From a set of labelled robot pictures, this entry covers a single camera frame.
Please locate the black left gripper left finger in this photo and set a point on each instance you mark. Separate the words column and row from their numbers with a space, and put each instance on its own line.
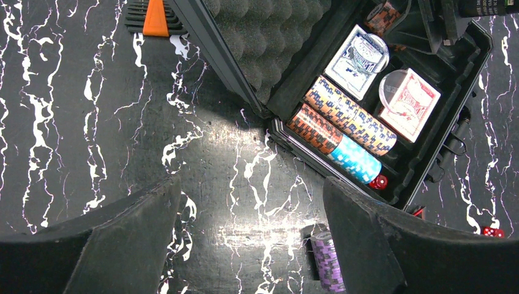
column 119, row 248

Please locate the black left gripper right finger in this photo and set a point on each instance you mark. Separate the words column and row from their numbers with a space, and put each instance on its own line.
column 382, row 249

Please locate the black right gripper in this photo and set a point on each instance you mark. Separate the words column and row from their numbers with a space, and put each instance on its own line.
column 424, row 26

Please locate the purple poker chip stack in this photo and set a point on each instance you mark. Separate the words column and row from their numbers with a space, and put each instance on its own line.
column 327, row 264

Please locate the brown black chip stack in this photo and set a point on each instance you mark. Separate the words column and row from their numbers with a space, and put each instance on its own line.
column 381, row 18

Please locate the black foam-lined poker case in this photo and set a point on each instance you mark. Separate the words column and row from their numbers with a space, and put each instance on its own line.
column 370, row 92

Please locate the upper all-in triangle button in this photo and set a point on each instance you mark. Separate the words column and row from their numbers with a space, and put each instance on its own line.
column 419, row 212

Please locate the red die in case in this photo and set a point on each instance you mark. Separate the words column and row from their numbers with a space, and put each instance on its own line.
column 379, row 183

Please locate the clear round dealer button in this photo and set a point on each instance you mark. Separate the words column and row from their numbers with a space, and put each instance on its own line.
column 389, row 86

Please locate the red playing card deck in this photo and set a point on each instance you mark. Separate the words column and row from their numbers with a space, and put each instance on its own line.
column 416, row 99

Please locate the blue playing card deck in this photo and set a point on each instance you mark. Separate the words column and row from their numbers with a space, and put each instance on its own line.
column 357, row 62

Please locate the light blue chip stack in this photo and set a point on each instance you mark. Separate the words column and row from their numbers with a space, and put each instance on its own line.
column 355, row 160

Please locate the red die right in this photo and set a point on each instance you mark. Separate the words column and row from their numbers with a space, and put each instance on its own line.
column 494, row 232

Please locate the orange blue chip stack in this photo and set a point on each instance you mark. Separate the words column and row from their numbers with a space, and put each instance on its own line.
column 344, row 113

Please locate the red black chip stack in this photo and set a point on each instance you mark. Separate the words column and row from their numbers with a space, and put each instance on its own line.
column 315, row 129

